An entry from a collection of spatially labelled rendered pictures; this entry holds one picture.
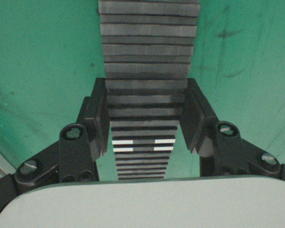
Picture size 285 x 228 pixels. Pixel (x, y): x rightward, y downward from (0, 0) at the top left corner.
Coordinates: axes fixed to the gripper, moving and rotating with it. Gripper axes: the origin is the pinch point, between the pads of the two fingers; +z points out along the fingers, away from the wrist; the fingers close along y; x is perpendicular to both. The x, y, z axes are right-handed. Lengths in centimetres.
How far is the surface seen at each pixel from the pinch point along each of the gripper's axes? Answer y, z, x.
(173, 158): 4.5, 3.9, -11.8
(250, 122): 12.3, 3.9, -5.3
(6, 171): -17.0, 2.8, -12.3
